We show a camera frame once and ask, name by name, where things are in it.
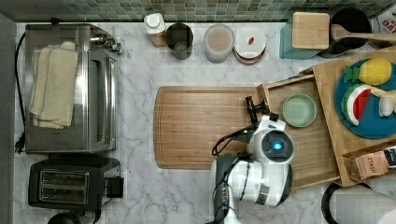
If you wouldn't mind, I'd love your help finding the black round object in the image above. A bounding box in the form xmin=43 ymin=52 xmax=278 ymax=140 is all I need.
xmin=48 ymin=213 xmax=82 ymax=224

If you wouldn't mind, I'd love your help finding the white plush toy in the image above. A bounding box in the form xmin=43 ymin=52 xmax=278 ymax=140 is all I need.
xmin=371 ymin=87 xmax=396 ymax=117

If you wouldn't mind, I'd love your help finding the black power cord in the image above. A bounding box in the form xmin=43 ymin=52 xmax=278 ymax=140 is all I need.
xmin=13 ymin=32 xmax=27 ymax=155

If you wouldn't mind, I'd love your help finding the white lidded round container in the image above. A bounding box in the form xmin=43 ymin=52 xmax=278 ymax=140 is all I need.
xmin=233 ymin=25 xmax=267 ymax=64

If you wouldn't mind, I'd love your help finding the blue plate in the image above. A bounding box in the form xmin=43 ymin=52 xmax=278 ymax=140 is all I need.
xmin=335 ymin=59 xmax=396 ymax=139

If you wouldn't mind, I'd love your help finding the wooden drawer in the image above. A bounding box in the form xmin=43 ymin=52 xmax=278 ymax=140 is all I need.
xmin=257 ymin=75 xmax=340 ymax=191

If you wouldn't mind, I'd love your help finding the teal canister wooden lid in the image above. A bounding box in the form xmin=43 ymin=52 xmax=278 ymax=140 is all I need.
xmin=279 ymin=12 xmax=330 ymax=60

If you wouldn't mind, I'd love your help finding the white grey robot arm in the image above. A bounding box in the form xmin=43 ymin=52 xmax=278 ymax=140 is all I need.
xmin=206 ymin=113 xmax=295 ymax=224

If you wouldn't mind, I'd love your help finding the wooden drawer cabinet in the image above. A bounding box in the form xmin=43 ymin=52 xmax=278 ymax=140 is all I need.
xmin=302 ymin=47 xmax=395 ymax=187

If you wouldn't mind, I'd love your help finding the black utensil pot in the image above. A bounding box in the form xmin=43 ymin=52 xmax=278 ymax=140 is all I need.
xmin=318 ymin=7 xmax=372 ymax=59

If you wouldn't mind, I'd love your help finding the stainless steel toaster oven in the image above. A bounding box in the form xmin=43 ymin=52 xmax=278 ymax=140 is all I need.
xmin=25 ymin=23 xmax=121 ymax=154

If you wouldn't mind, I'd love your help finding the white cap spice bottle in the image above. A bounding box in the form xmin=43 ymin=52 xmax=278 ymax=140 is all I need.
xmin=144 ymin=13 xmax=166 ymax=48

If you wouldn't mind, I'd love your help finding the wooden cutting board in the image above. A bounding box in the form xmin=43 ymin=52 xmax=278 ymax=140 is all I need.
xmin=153 ymin=86 xmax=265 ymax=170

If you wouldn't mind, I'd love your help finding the light green bowl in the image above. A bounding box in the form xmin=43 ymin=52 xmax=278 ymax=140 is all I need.
xmin=282 ymin=93 xmax=318 ymax=128

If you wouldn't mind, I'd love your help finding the plush watermelon slice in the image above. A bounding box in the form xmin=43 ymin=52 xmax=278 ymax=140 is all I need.
xmin=341 ymin=84 xmax=371 ymax=126

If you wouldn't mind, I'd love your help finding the black two-slot toaster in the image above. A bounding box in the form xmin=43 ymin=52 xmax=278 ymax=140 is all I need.
xmin=28 ymin=156 xmax=124 ymax=211

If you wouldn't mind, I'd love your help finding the wooden spoon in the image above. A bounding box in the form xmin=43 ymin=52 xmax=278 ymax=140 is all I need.
xmin=330 ymin=24 xmax=396 ymax=41

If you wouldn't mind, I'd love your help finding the red white package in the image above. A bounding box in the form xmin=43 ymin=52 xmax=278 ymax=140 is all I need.
xmin=372 ymin=6 xmax=396 ymax=35

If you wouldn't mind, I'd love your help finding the translucent lidded container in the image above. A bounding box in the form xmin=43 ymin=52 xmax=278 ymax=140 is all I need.
xmin=204 ymin=24 xmax=234 ymax=63

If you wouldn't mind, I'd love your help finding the folded beige towel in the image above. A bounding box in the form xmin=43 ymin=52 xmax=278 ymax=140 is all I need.
xmin=28 ymin=41 xmax=78 ymax=129

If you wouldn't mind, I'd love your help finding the yellow plush pineapple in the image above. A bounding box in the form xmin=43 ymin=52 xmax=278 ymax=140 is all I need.
xmin=343 ymin=58 xmax=392 ymax=86

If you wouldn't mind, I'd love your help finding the stash tea box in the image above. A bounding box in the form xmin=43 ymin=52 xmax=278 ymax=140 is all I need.
xmin=355 ymin=151 xmax=389 ymax=180

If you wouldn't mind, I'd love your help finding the dark grey cup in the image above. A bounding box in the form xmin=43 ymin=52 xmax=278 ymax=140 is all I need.
xmin=165 ymin=22 xmax=193 ymax=60

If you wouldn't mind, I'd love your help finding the black drawer handle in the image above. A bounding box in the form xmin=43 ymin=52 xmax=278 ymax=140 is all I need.
xmin=245 ymin=96 xmax=270 ymax=123

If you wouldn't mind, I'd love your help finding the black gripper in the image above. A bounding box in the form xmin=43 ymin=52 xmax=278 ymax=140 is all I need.
xmin=269 ymin=113 xmax=278 ymax=122

